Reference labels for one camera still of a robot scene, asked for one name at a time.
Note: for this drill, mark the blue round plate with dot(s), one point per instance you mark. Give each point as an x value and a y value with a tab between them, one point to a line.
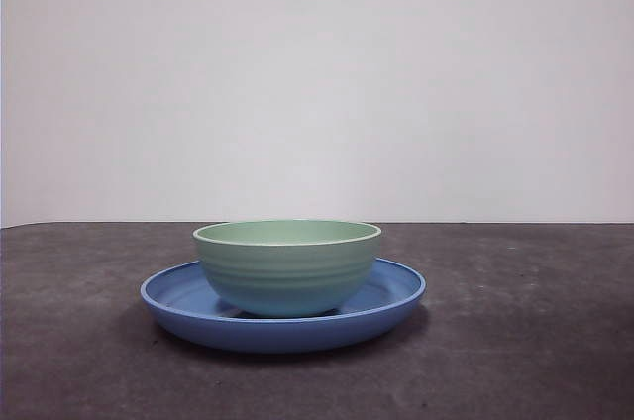
277	336

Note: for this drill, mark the green ribbed bowl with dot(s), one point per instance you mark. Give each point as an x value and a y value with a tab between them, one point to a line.
287	281

